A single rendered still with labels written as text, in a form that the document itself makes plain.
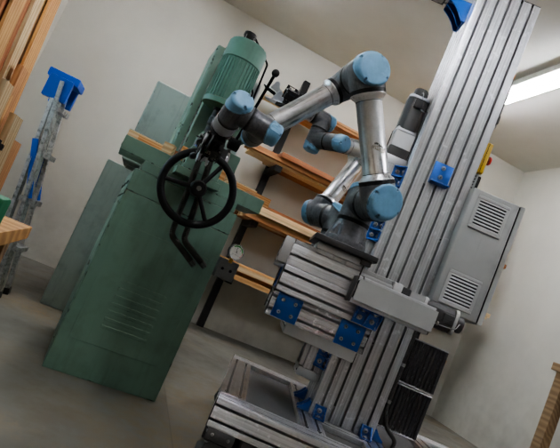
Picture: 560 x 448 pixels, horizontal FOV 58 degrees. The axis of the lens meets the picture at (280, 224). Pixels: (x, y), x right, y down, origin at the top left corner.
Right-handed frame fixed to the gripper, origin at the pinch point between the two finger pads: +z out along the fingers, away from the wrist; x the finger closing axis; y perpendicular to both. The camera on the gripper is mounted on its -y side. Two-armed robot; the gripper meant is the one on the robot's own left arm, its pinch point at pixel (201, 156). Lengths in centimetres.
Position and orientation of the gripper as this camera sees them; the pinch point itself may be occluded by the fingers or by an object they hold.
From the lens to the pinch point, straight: 179.7
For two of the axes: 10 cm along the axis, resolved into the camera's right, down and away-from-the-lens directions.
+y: -1.6, 8.1, -5.6
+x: 8.6, 4.0, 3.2
